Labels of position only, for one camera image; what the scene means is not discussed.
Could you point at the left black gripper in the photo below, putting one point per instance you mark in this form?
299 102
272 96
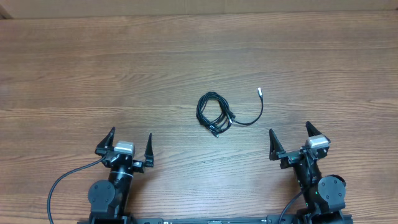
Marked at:
138 165

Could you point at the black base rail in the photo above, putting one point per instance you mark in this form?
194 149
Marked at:
214 221

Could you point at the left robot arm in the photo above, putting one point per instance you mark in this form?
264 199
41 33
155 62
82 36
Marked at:
108 198

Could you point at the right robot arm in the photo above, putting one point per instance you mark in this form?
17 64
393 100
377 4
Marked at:
321 198

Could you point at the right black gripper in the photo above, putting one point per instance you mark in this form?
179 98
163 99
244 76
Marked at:
290 158

